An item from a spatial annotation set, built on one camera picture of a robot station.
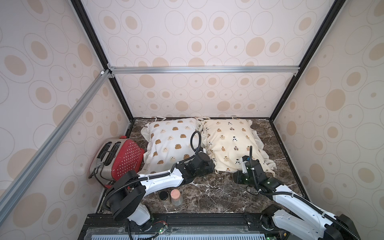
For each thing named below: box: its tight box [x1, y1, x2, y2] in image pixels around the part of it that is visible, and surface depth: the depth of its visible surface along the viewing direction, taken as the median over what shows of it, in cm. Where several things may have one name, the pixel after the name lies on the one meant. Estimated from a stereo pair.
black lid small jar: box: [158, 190, 169, 202], surface depth 75 cm
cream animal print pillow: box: [201, 118, 277, 176], surface depth 94 cm
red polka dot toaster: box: [88, 136, 145, 189], surface depth 81 cm
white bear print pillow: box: [138, 119, 206, 174], surface depth 96 cm
